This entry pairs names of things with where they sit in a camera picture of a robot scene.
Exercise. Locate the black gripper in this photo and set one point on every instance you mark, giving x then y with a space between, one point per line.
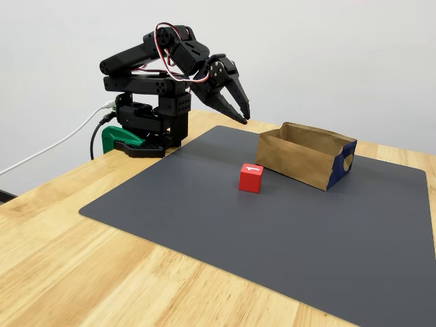
212 91

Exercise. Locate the red cube with white numeral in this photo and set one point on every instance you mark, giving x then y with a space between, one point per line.
250 180

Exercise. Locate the brown cardboard tray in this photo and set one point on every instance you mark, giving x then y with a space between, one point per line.
293 160

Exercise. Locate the green table clamp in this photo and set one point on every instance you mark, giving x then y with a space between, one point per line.
112 136

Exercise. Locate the grey desk mat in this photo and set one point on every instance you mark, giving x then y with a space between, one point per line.
204 238

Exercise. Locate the black object edge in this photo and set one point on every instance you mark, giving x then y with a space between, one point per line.
5 197

